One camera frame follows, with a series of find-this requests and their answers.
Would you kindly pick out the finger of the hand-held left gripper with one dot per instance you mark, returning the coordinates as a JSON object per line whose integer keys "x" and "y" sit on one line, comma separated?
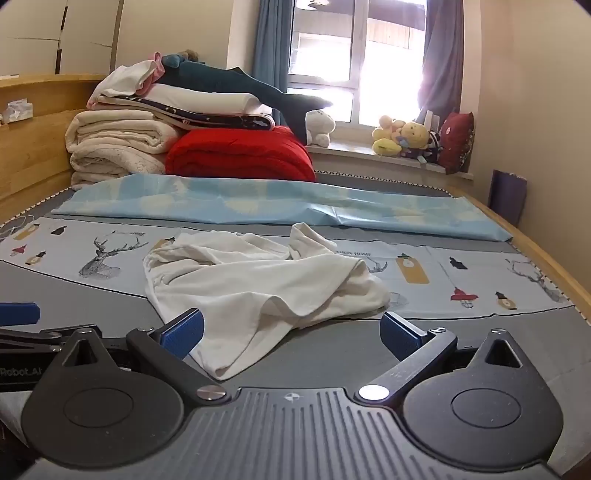
{"x": 18, "y": 314}
{"x": 32, "y": 339}

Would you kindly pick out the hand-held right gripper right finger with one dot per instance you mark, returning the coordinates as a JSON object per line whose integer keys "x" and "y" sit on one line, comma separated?
{"x": 400, "y": 332}

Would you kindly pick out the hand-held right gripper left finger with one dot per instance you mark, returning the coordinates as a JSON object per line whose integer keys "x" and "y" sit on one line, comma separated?
{"x": 182, "y": 330}

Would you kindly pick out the white shirt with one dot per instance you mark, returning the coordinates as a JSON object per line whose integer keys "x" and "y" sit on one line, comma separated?
{"x": 258, "y": 286}

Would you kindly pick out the deer printed sheet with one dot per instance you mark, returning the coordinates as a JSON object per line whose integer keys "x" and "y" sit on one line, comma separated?
{"x": 69, "y": 249}

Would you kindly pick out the light blue folded sheet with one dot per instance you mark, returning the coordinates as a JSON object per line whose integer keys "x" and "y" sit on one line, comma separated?
{"x": 258, "y": 198}

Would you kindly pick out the purple bag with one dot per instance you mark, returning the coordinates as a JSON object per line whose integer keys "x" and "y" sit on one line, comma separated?
{"x": 508, "y": 198}

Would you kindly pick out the red folded blanket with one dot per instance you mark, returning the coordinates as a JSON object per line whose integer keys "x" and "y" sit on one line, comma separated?
{"x": 240, "y": 152}

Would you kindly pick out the windowsill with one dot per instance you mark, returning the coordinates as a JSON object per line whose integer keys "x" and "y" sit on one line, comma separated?
{"x": 351, "y": 150}

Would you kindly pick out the yellow headed plush doll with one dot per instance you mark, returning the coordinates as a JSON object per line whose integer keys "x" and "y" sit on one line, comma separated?
{"x": 415, "y": 134}

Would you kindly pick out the cream folded blanket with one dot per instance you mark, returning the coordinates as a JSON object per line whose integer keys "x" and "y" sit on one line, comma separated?
{"x": 115, "y": 138}

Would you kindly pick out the red cushion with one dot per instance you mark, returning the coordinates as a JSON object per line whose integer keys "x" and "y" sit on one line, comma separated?
{"x": 455, "y": 138}

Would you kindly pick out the tissue box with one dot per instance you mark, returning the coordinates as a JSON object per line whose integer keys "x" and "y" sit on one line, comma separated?
{"x": 16, "y": 110}

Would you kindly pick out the navy star print blanket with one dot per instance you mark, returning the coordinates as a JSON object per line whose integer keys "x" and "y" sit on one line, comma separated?
{"x": 221, "y": 121}

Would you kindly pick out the white plush toy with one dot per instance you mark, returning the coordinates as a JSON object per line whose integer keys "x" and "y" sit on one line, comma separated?
{"x": 319, "y": 124}

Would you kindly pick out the white folded cloth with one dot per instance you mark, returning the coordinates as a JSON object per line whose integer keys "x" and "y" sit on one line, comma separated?
{"x": 122, "y": 81}

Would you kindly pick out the dark teal shark plush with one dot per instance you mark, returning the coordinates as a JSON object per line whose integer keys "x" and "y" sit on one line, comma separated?
{"x": 217, "y": 76}

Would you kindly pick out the pink cloth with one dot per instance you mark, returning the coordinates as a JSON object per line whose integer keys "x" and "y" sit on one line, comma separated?
{"x": 158, "y": 70}

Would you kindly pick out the small brown plush toy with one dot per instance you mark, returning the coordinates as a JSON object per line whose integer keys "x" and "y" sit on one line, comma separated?
{"x": 189, "y": 54}

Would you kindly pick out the purple curtain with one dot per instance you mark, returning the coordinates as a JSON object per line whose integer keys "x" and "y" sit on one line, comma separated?
{"x": 443, "y": 55}

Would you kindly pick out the white wardrobe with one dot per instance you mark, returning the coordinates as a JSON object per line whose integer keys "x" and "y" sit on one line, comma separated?
{"x": 83, "y": 27}

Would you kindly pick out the blue curtain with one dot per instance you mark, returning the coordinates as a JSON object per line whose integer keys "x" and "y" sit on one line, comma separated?
{"x": 272, "y": 41}

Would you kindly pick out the window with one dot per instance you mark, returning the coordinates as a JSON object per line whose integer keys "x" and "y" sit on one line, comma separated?
{"x": 360, "y": 27}

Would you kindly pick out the wooden bed frame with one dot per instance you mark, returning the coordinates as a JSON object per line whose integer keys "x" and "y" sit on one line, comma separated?
{"x": 37, "y": 138}

